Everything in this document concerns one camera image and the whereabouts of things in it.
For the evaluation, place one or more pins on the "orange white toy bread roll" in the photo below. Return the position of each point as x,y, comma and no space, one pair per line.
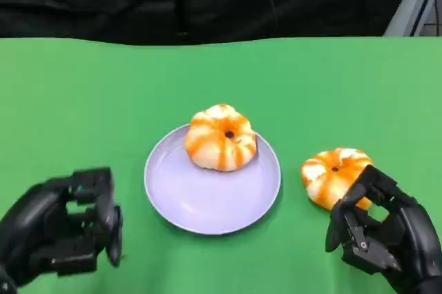
326,176
214,145

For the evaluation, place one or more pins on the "green table cloth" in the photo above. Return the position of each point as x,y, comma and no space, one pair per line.
221,76

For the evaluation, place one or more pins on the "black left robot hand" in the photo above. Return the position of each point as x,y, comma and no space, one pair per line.
34,218

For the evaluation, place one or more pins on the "lilac plate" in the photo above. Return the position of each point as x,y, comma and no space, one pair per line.
193,197

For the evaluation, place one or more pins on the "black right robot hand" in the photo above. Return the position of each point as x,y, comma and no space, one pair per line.
418,238

